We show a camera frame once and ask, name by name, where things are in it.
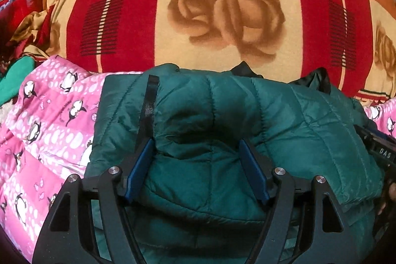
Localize pink penguin print blanket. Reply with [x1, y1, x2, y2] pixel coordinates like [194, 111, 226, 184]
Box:
[0, 54, 144, 263]

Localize green quilted puffer jacket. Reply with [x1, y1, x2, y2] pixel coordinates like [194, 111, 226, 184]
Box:
[83, 61, 387, 264]

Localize rose print checkered quilt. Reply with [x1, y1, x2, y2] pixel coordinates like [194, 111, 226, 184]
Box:
[43, 0, 396, 107]

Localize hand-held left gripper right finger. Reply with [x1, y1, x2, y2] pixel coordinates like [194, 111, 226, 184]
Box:
[238, 139, 357, 264]

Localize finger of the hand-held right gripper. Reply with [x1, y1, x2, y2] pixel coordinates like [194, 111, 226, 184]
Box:
[353, 124, 384, 147]

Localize golden satin cloth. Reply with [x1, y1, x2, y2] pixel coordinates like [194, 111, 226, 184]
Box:
[9, 10, 54, 59]

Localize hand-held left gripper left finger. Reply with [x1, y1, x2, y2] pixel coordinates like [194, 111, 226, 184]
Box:
[32, 138, 155, 264]

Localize red clothing pile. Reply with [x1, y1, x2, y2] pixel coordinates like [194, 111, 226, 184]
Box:
[0, 0, 59, 67]

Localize person's right hand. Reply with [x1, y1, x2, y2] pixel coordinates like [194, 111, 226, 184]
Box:
[375, 176, 396, 216]

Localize green cloth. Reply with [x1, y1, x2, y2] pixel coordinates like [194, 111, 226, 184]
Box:
[0, 56, 46, 107]

